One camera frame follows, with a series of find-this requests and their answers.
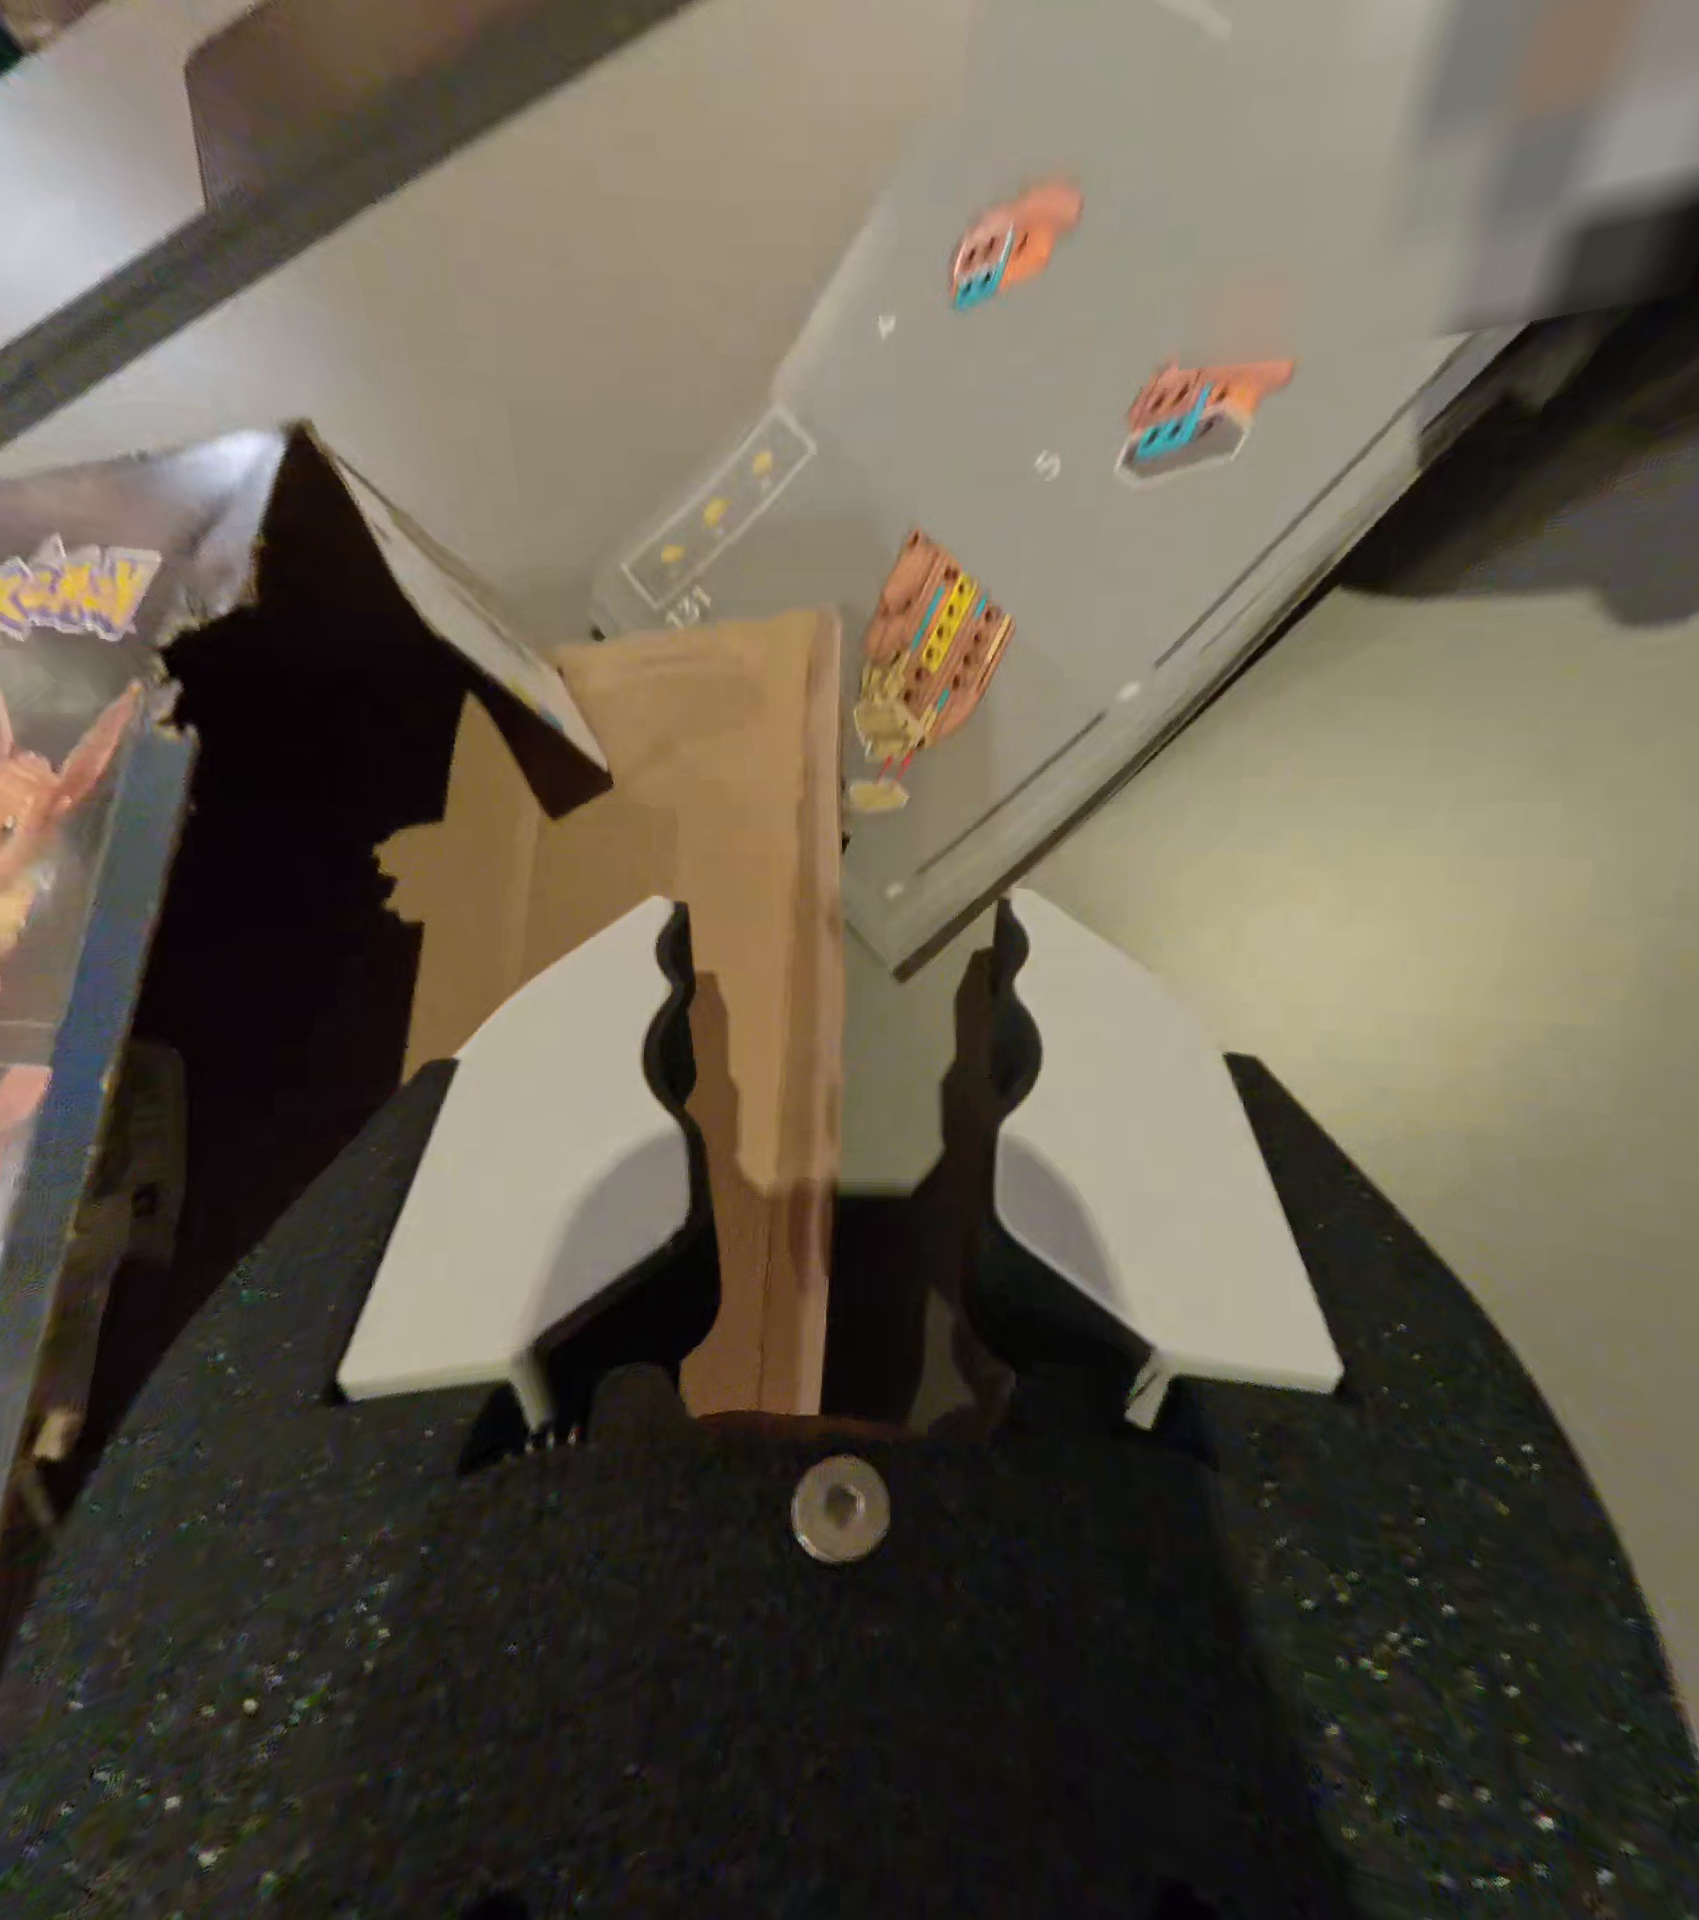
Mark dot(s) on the grey desk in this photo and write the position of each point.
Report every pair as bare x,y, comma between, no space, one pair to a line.
1464,975

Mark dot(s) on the printed cardboard toy box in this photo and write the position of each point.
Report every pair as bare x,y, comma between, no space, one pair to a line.
9,900

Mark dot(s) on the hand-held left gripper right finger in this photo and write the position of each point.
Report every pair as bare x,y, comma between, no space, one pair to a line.
1135,1173

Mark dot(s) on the grey instruction booklet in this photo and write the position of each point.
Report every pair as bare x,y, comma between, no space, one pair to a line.
1086,600

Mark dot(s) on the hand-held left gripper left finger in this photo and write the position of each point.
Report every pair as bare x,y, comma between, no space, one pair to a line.
535,1183

